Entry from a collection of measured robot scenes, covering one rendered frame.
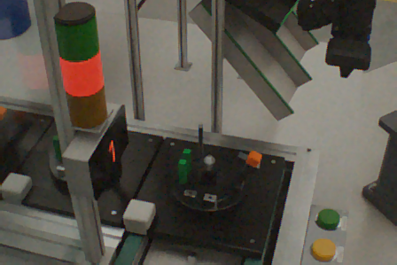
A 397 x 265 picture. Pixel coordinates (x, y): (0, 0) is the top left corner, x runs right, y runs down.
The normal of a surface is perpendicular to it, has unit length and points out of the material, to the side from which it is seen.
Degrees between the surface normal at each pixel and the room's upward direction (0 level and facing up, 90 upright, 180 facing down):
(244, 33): 45
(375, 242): 0
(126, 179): 0
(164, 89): 0
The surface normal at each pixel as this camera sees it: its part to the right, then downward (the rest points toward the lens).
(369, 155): 0.00, -0.79
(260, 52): 0.64, -0.38
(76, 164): -0.26, 0.59
